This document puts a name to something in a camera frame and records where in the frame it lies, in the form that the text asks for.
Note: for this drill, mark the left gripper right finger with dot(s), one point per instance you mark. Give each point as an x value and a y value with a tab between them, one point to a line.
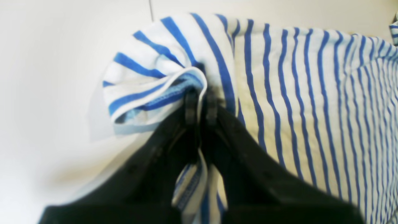
258	190

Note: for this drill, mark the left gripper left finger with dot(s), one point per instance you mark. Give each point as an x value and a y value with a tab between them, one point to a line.
141	190

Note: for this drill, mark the blue white striped T-shirt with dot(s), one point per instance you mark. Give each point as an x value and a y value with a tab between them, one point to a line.
322	103

